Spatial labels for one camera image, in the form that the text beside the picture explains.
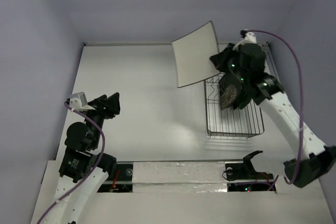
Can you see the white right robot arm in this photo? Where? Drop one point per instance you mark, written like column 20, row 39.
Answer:
column 312, row 157

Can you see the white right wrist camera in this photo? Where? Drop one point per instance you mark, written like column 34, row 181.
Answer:
column 247, row 37

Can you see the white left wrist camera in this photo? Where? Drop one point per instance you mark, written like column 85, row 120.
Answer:
column 78, row 101

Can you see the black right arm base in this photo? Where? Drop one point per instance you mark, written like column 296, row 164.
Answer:
column 241, row 171

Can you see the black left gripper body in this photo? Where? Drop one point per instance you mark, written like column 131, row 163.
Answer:
column 98, row 115

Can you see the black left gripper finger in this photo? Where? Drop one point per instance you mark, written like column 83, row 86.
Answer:
column 112, row 104
column 100, row 99

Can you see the black floral square plate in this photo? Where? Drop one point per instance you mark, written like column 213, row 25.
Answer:
column 229, row 90

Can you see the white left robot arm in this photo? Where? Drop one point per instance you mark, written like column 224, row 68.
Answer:
column 84, row 166

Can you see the white square plate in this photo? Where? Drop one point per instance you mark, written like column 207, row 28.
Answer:
column 192, row 54

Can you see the metal wire dish rack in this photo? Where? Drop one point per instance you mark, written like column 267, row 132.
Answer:
column 246, row 123

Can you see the white foam front block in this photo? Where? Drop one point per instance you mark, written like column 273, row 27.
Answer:
column 178, row 177

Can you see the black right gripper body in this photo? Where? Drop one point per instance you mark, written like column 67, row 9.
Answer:
column 224, row 60

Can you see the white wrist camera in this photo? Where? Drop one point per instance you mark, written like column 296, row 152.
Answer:
column 78, row 101
column 247, row 37

